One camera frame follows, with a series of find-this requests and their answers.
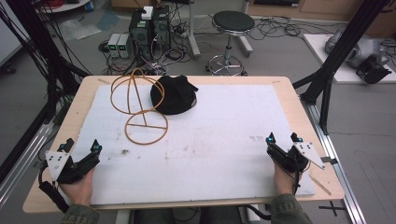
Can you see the white floor platform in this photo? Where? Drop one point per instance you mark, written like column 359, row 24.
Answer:
column 323, row 59

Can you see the person's legs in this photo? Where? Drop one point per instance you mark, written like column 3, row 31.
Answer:
column 186, row 216

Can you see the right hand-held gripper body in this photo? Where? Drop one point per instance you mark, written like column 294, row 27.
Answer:
column 289, row 157

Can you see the aluminium rail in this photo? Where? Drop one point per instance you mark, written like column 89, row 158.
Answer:
column 23, row 161
column 339, row 174

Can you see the grey desk leg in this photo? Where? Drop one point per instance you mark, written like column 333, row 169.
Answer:
column 193, row 31

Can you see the black hat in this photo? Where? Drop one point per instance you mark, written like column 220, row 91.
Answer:
column 174, row 95

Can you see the grey machine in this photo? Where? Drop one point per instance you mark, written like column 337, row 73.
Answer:
column 361, row 46

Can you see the person's left hand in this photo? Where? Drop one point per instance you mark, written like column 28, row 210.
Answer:
column 77, row 189

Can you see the black device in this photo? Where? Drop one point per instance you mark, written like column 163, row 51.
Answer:
column 373, row 72

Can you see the grey tape piece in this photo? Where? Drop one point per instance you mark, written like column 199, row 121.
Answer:
column 329, row 160

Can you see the white box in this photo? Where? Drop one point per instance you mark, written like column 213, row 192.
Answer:
column 147, row 12

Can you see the white table mat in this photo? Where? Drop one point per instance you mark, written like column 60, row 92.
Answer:
column 202, row 149

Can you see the grey power supply unit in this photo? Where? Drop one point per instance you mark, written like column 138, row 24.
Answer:
column 124, row 46
column 113, row 46

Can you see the clear plastic sheet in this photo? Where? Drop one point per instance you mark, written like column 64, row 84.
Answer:
column 79, row 29

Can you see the black computer tower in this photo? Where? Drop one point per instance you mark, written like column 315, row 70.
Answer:
column 140, row 34
column 161, row 29

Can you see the black metal frame stand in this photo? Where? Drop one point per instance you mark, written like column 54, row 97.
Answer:
column 336, row 49
column 46, row 62

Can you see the thin wooden strip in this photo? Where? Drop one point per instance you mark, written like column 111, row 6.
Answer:
column 320, row 185

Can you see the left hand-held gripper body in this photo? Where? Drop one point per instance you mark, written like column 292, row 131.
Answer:
column 63, row 169

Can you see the black round stool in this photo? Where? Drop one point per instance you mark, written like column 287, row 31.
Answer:
column 233, row 22

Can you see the person's right hand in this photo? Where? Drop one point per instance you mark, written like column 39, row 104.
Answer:
column 284, row 182

